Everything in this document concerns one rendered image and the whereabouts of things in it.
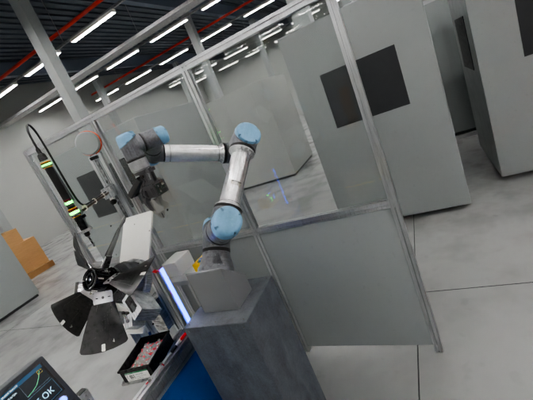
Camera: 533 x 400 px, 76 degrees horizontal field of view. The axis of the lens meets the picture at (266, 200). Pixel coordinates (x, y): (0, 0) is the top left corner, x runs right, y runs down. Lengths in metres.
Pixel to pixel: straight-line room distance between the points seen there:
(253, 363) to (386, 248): 0.97
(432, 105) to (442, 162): 0.55
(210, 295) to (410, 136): 2.71
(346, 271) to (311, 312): 0.43
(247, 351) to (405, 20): 2.98
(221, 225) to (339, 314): 1.27
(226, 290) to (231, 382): 0.40
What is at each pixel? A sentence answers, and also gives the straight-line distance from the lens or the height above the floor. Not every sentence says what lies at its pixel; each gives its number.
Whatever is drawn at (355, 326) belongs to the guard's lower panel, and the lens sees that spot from 2.37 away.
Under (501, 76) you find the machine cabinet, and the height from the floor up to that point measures 1.07.
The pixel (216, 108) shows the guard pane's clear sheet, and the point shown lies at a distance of 2.01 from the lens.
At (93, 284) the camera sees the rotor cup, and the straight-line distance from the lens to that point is 1.93.
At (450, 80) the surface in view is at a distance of 5.60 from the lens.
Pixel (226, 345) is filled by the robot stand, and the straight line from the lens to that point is 1.44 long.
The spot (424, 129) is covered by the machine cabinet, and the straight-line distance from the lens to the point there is 3.61.
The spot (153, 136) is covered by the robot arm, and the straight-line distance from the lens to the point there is 1.43.
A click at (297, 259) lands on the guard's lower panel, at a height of 0.74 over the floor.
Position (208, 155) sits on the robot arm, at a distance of 1.58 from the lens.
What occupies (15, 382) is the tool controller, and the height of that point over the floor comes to 1.25.
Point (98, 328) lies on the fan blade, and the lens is 1.92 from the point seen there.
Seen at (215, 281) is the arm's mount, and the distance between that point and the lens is 1.37.
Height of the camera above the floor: 1.69
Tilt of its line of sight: 15 degrees down
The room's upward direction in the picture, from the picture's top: 23 degrees counter-clockwise
